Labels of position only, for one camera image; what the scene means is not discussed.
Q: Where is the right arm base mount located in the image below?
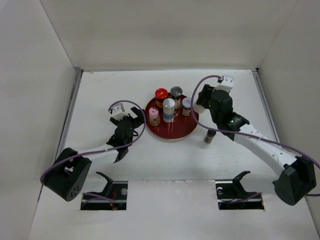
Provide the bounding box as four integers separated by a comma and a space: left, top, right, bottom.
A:
215, 171, 265, 211

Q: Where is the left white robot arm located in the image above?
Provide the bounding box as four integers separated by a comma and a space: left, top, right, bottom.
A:
40, 102, 147, 202

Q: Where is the small dark bottle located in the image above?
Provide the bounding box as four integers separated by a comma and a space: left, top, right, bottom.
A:
203, 129, 217, 144

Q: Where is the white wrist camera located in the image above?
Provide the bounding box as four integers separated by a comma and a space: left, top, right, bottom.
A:
215, 75, 234, 94
109, 103, 128, 121

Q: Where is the black pump white bottle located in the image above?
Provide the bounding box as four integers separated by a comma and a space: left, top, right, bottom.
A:
193, 104, 206, 115

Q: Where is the silver lid tall jar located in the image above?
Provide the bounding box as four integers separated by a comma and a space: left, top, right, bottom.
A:
162, 98, 176, 123

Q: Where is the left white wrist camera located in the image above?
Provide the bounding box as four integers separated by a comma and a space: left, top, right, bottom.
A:
109, 103, 128, 121

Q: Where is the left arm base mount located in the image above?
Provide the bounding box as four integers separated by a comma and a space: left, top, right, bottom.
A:
80, 171, 129, 211

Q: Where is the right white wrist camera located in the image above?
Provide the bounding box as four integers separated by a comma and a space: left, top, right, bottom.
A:
215, 75, 234, 94

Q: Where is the red lid chili sauce jar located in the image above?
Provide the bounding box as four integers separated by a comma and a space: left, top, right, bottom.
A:
155, 88, 168, 109

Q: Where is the black top grinder bottle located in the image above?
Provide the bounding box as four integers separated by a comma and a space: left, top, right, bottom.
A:
170, 86, 183, 110

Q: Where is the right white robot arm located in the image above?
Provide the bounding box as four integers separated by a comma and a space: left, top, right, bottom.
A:
196, 84, 318, 206

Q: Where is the red round tray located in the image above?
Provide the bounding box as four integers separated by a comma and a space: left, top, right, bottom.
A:
145, 91, 199, 140

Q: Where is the pink lid spice shaker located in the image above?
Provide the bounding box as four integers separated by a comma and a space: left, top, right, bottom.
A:
148, 107, 161, 127

